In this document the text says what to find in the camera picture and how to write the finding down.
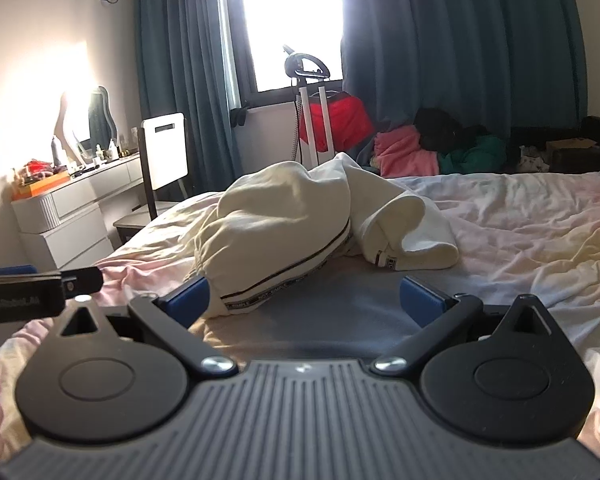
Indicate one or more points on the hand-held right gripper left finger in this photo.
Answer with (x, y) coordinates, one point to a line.
(190, 297)

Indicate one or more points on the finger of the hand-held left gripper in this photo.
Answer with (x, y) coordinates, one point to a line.
(82, 280)
(17, 269)

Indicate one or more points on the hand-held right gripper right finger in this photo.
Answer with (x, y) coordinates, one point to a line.
(422, 301)

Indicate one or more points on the cream pants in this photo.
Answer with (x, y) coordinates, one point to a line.
(280, 210)

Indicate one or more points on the white dresser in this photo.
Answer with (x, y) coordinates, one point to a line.
(75, 210)

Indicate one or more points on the orange box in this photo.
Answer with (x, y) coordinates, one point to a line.
(40, 185)

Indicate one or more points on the red trinket pile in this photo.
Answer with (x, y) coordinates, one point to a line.
(39, 167)

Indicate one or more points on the grey bottle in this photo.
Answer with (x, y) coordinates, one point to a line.
(57, 152)

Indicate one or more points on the white cosmetic bottle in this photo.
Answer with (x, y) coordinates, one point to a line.
(111, 152)

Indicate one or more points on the pink cloth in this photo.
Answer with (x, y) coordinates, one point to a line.
(405, 155)

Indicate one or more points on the white and dark chair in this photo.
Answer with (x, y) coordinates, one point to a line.
(164, 152)

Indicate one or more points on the green cloth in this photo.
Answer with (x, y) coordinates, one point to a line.
(480, 157)

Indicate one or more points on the black cloth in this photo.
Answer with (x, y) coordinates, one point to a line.
(445, 130)

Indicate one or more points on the small black window fitting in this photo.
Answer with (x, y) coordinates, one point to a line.
(239, 116)

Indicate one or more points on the red cloth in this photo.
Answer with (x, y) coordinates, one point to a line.
(342, 120)

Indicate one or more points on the flat cardboard box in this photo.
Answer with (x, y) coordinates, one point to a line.
(572, 145)

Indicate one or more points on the teal curtain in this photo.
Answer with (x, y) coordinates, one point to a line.
(455, 35)
(185, 60)

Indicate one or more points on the garment steamer stand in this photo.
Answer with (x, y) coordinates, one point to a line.
(307, 67)

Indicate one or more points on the window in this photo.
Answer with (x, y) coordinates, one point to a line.
(290, 20)

